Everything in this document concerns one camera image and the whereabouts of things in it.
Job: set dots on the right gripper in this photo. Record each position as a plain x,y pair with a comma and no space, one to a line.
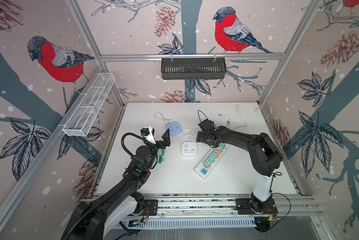
200,136

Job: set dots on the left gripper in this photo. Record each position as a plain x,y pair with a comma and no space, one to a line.
162,145

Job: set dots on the pink plug adapter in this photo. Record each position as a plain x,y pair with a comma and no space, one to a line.
215,154

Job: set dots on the blue square power socket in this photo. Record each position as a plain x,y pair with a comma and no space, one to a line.
174,128

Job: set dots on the white square power socket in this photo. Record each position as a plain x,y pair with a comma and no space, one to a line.
189,149

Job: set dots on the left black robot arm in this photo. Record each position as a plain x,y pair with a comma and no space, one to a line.
94,220

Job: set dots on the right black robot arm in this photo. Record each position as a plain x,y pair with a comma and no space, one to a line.
264,156

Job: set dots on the white colourful power strip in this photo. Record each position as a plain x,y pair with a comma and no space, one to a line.
202,172

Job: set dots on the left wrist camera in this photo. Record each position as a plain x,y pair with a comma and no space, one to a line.
147,134

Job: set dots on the white wire mesh shelf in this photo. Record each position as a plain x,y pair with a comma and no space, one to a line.
86,112

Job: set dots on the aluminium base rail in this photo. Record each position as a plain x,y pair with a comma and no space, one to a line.
212,206

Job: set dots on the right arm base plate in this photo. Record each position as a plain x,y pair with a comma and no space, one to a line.
256,207

